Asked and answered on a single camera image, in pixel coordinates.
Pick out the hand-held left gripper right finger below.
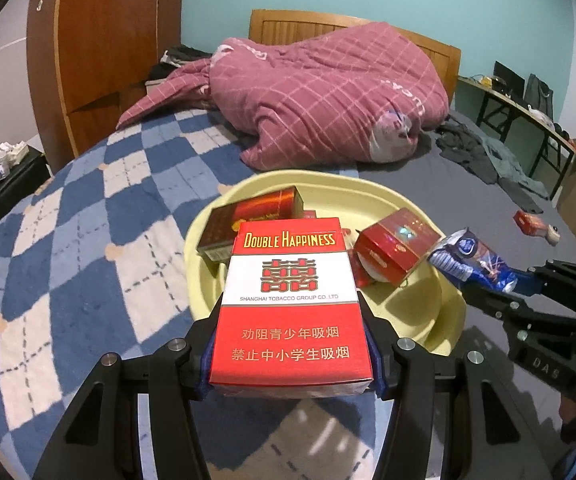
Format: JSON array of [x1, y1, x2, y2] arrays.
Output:
[[358, 292, 543, 480]]

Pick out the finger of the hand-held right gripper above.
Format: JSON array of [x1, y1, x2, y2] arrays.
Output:
[[510, 260, 576, 306], [460, 280, 576, 333]]

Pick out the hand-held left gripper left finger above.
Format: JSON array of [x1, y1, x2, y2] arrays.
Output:
[[33, 292, 223, 480]]

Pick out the blue snack packet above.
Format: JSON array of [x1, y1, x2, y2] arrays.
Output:
[[428, 228, 531, 296]]

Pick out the red and white carton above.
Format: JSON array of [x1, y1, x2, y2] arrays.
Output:
[[208, 217, 375, 401]]

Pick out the red box with gold trim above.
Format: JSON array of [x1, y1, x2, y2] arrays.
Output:
[[355, 208, 443, 287]]

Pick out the dark brown box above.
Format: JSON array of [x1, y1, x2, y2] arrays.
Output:
[[197, 186, 305, 263]]

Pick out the pale yellow plastic tray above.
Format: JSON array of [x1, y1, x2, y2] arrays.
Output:
[[185, 170, 467, 356]]

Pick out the small red box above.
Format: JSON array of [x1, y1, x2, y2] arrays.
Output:
[[514, 210, 548, 234]]

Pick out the grey bed sheet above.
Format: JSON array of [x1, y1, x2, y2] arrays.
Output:
[[358, 110, 576, 480]]

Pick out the grey hooded jacket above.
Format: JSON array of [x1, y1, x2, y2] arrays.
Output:
[[482, 135, 551, 201]]

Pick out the dark grey pants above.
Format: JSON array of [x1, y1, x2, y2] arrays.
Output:
[[435, 120, 498, 183]]

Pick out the white plastic bag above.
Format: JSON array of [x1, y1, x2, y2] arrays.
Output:
[[528, 105, 556, 129]]

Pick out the folding table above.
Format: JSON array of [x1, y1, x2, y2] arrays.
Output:
[[455, 75, 576, 201]]

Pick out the blue and white checked blanket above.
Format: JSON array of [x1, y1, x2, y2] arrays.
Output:
[[0, 108, 393, 480]]

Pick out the black bag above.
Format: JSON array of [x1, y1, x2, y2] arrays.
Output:
[[525, 74, 554, 116]]

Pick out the black laptop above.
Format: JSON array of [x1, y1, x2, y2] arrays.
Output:
[[492, 61, 526, 98]]

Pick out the wooden headboard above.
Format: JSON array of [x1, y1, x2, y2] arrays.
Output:
[[249, 8, 462, 111]]

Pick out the black bedside table with clutter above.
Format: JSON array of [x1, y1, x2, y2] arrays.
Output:
[[0, 146, 53, 243]]

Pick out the pink checked quilt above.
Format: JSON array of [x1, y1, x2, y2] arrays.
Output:
[[116, 22, 451, 171]]

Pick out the white tissue packet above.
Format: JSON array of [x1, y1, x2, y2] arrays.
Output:
[[0, 141, 30, 163]]

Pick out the dark clothes pile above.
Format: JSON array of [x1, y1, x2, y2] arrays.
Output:
[[148, 45, 215, 83]]

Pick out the wooden wardrobe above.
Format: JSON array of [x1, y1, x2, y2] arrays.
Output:
[[27, 0, 186, 158]]

